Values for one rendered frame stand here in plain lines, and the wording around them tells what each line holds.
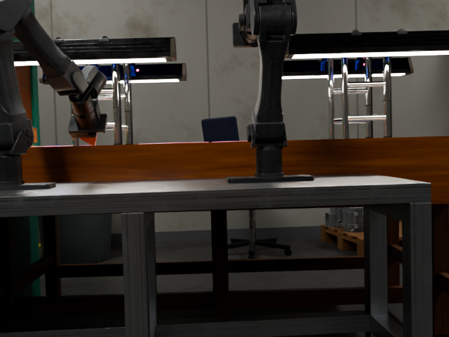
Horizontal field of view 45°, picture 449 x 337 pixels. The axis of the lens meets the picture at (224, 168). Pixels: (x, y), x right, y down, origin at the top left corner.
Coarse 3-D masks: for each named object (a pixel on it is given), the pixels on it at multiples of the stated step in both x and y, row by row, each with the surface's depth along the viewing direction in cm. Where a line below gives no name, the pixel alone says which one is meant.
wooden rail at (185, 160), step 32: (32, 160) 144; (64, 160) 144; (96, 160) 144; (128, 160) 144; (160, 160) 144; (192, 160) 144; (224, 160) 144; (288, 160) 144; (320, 160) 145; (352, 160) 145; (384, 160) 145; (416, 160) 145; (448, 160) 145; (448, 192) 145
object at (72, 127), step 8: (72, 120) 151; (80, 120) 146; (88, 120) 146; (96, 120) 149; (104, 120) 151; (72, 128) 149; (80, 128) 149; (88, 128) 148; (96, 128) 149; (104, 128) 149
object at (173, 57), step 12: (24, 48) 173; (60, 48) 172; (72, 48) 173; (84, 48) 172; (96, 48) 172; (108, 48) 172; (120, 48) 172; (132, 48) 172; (144, 48) 172; (156, 48) 172; (168, 48) 172; (24, 60) 171; (72, 60) 172; (168, 60) 177
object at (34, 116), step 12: (12, 36) 241; (24, 72) 258; (36, 72) 272; (24, 84) 258; (36, 84) 271; (24, 96) 258; (36, 96) 271; (24, 108) 257; (36, 108) 270; (36, 120) 270
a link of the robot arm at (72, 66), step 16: (0, 0) 123; (16, 0) 119; (32, 0) 123; (0, 16) 115; (16, 16) 119; (32, 16) 125; (16, 32) 125; (32, 32) 126; (32, 48) 128; (48, 48) 130; (48, 64) 132; (64, 64) 134; (48, 80) 137; (64, 80) 135
